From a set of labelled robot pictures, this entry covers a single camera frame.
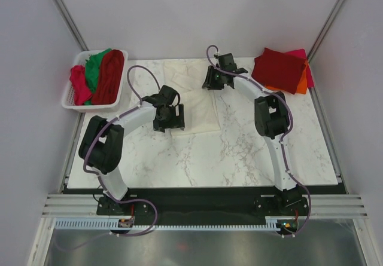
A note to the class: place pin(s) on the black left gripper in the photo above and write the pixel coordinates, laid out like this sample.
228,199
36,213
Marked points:
177,121

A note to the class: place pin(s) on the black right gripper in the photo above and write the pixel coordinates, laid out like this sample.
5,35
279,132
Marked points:
209,83

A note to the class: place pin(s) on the white t shirt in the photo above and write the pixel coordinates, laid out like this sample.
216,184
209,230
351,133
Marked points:
200,111

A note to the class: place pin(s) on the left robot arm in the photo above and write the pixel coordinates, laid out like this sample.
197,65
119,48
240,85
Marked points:
102,144

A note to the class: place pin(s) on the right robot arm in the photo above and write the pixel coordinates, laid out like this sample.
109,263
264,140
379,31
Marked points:
272,116

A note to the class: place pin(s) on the folded dark red t shirt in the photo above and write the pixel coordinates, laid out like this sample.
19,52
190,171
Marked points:
271,64

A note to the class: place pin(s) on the crimson pink t shirt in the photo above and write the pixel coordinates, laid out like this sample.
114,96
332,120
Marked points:
82,93

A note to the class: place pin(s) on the folded orange t shirt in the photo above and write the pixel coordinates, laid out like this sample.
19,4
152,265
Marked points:
292,82

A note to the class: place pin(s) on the green t shirt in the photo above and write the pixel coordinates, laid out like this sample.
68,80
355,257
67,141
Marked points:
94,68

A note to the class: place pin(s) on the folded pink t shirt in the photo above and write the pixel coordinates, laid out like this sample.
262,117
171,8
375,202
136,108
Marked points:
306,80

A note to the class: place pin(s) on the white plastic basket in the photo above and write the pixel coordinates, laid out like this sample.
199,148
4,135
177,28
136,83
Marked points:
68,94

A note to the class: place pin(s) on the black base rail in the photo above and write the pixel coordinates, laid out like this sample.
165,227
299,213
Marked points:
207,206

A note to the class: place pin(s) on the white cable duct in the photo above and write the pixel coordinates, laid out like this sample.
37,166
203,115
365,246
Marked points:
119,224

